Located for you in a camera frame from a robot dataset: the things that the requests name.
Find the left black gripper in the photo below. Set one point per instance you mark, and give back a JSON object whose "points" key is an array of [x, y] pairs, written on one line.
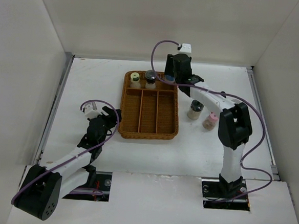
{"points": [[111, 117]]}

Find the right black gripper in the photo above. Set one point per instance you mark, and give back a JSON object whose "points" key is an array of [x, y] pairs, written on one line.
{"points": [[170, 65]]}

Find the silver cap blue label bottle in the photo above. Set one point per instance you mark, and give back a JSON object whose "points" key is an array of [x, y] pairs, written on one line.
{"points": [[169, 78]]}

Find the black cap salt grinder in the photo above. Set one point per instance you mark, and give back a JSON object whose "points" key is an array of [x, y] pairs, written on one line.
{"points": [[150, 78]]}

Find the yellow cap spice bottle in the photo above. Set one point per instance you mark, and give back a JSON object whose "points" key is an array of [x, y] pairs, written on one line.
{"points": [[135, 80]]}

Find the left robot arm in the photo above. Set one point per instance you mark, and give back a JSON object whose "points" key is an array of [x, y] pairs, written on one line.
{"points": [[74, 174]]}

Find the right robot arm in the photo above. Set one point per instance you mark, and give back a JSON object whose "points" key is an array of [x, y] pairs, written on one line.
{"points": [[234, 127]]}

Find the brown wicker divided tray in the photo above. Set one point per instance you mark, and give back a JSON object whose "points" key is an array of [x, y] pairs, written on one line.
{"points": [[150, 114]]}

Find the black cap pepper jar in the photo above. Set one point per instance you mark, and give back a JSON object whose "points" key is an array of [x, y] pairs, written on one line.
{"points": [[195, 110]]}

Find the pink cap spice jar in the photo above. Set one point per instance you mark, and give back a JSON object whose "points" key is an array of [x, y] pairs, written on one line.
{"points": [[210, 122]]}

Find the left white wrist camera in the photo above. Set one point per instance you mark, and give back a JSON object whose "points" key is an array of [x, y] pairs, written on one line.
{"points": [[89, 108]]}

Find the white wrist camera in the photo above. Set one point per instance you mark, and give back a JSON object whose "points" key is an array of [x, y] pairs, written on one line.
{"points": [[89, 108], [185, 48]]}

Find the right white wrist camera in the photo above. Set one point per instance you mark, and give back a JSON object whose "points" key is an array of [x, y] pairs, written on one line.
{"points": [[185, 48]]}

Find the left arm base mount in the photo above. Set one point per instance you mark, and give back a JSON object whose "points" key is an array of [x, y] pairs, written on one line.
{"points": [[97, 189]]}

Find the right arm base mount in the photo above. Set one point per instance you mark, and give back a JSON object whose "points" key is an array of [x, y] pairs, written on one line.
{"points": [[214, 198]]}

